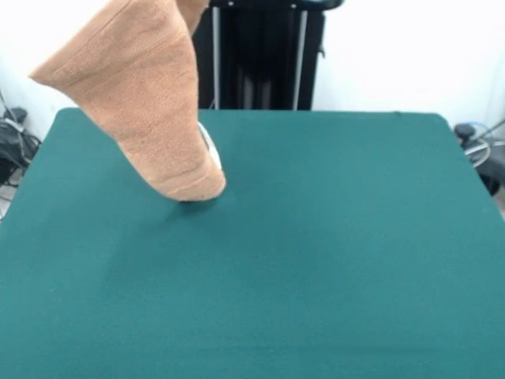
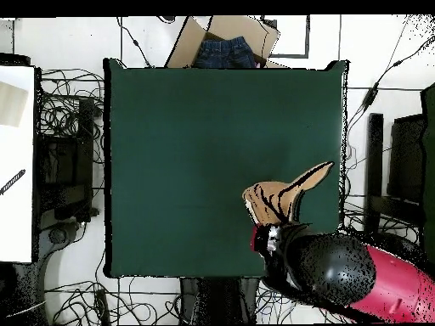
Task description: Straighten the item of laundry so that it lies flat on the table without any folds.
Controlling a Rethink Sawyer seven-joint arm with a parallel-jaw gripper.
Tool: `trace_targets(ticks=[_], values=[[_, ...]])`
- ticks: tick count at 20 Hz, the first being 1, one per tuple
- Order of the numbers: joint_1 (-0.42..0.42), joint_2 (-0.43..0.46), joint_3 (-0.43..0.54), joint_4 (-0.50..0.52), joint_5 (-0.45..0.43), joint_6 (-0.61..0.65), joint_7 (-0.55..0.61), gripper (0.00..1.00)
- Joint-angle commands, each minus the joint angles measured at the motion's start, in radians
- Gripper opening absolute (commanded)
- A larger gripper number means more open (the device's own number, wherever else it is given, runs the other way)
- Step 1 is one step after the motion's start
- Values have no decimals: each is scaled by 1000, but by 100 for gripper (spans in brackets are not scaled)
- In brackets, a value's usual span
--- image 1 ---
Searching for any tan terry towel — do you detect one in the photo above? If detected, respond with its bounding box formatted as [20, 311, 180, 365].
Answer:
[28, 0, 227, 203]

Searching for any dark green table cloth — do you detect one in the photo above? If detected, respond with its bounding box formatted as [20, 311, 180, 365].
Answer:
[0, 107, 505, 379]

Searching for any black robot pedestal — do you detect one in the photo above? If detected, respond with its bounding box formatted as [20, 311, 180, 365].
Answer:
[192, 0, 346, 111]

